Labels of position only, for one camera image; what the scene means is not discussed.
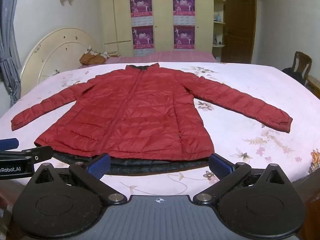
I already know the black bag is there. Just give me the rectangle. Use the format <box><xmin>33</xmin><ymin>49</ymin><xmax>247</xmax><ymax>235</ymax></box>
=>
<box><xmin>282</xmin><ymin>67</ymin><xmax>306</xmax><ymax>86</ymax></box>

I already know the wooden chair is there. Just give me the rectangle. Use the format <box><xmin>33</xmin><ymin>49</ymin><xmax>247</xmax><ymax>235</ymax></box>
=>
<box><xmin>291</xmin><ymin>51</ymin><xmax>313</xmax><ymax>86</ymax></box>

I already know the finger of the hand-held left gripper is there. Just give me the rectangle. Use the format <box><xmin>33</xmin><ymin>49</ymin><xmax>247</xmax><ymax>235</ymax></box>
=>
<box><xmin>0</xmin><ymin>137</ymin><xmax>20</xmax><ymax>152</ymax></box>
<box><xmin>0</xmin><ymin>145</ymin><xmax>54</xmax><ymax>165</ymax></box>

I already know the pink checked bed cover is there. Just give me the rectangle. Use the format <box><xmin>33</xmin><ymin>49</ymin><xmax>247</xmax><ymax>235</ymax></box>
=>
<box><xmin>78</xmin><ymin>50</ymin><xmax>217</xmax><ymax>68</ymax></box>

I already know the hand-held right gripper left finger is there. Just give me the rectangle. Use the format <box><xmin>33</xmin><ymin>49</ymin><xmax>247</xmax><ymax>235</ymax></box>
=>
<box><xmin>33</xmin><ymin>153</ymin><xmax>126</xmax><ymax>205</ymax></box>

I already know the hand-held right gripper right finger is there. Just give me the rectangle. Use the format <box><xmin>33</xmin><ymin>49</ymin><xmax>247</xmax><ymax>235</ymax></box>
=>
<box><xmin>193</xmin><ymin>153</ymin><xmax>292</xmax><ymax>206</ymax></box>

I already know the pink floral bedsheet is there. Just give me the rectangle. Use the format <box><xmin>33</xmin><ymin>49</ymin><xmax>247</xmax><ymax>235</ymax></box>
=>
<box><xmin>0</xmin><ymin>62</ymin><xmax>320</xmax><ymax>202</ymax></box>

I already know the cream round headboard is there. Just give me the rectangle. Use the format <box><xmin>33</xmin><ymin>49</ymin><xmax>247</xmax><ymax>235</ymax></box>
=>
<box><xmin>20</xmin><ymin>27</ymin><xmax>106</xmax><ymax>91</ymax></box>

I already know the brown wooden door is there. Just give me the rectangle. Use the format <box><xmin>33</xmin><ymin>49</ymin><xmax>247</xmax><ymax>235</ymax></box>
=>
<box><xmin>221</xmin><ymin>0</ymin><xmax>258</xmax><ymax>64</ymax></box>

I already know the cream wardrobe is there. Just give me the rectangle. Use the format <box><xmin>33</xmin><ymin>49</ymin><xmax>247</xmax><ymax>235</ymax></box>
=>
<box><xmin>98</xmin><ymin>0</ymin><xmax>215</xmax><ymax>57</ymax></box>

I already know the wooden side table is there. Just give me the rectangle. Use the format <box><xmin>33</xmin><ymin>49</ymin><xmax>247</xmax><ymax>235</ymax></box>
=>
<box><xmin>306</xmin><ymin>76</ymin><xmax>320</xmax><ymax>98</ymax></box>

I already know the cream corner shelf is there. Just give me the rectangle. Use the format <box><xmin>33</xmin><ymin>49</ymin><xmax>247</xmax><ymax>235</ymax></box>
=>
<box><xmin>212</xmin><ymin>0</ymin><xmax>227</xmax><ymax>48</ymax></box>

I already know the brown wicker basket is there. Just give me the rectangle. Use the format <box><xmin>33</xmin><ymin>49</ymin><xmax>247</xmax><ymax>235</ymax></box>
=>
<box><xmin>79</xmin><ymin>50</ymin><xmax>110</xmax><ymax>66</ymax></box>

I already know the grey curtain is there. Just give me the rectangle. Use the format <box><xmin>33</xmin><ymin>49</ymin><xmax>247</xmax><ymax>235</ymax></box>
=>
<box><xmin>0</xmin><ymin>0</ymin><xmax>23</xmax><ymax>101</ymax></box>

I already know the red puffer jacket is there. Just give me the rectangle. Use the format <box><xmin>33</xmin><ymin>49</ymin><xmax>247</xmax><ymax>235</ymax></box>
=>
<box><xmin>11</xmin><ymin>64</ymin><xmax>293</xmax><ymax>176</ymax></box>

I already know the purple wall poster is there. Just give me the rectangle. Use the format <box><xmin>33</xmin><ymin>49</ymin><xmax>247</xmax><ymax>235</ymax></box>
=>
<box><xmin>130</xmin><ymin>0</ymin><xmax>153</xmax><ymax>24</ymax></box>
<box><xmin>132</xmin><ymin>25</ymin><xmax>155</xmax><ymax>56</ymax></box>
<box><xmin>173</xmin><ymin>0</ymin><xmax>196</xmax><ymax>23</ymax></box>
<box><xmin>174</xmin><ymin>25</ymin><xmax>196</xmax><ymax>50</ymax></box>

